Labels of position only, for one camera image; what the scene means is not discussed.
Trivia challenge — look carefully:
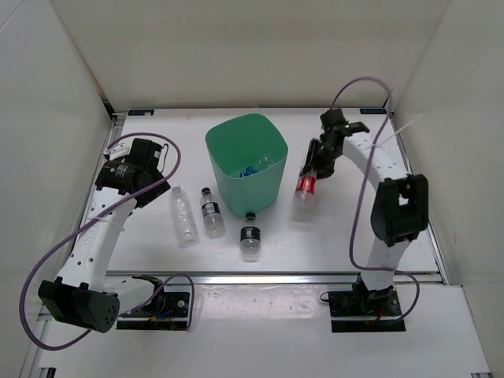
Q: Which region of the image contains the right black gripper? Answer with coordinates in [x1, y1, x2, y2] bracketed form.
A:
[301, 139, 341, 181]

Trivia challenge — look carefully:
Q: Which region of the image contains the red label bottle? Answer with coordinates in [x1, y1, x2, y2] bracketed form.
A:
[292, 170, 317, 222]

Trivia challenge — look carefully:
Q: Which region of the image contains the blue label bottle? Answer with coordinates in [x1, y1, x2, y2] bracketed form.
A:
[239, 154, 276, 178]

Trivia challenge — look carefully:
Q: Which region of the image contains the clear bottle white cap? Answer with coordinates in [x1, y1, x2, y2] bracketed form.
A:
[169, 186, 199, 247]

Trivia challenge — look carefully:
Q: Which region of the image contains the clear bottle black label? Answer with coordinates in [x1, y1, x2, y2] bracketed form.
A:
[200, 187, 225, 239]

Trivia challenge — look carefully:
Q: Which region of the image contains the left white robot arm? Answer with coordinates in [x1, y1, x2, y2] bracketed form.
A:
[38, 152, 169, 333]

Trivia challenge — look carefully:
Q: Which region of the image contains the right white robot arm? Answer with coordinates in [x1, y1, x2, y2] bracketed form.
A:
[302, 121, 428, 315]

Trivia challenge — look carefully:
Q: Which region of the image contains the green plastic bin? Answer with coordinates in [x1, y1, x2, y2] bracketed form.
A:
[205, 113, 288, 217]

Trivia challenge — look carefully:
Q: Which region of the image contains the short bottle black label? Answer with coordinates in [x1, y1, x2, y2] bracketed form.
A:
[240, 212, 261, 262]

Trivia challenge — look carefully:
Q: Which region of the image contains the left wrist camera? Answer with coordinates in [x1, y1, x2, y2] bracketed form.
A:
[129, 138, 162, 164]

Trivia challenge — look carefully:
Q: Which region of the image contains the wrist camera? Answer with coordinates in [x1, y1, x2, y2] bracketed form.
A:
[320, 108, 348, 132]
[129, 138, 162, 164]

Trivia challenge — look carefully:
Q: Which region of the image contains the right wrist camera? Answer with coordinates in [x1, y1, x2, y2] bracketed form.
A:
[320, 108, 348, 132]

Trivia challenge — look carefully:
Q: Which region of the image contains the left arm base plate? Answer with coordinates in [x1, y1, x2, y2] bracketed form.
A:
[116, 273, 195, 331]

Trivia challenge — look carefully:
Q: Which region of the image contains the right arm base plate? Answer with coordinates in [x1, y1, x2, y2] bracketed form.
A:
[319, 290, 406, 333]

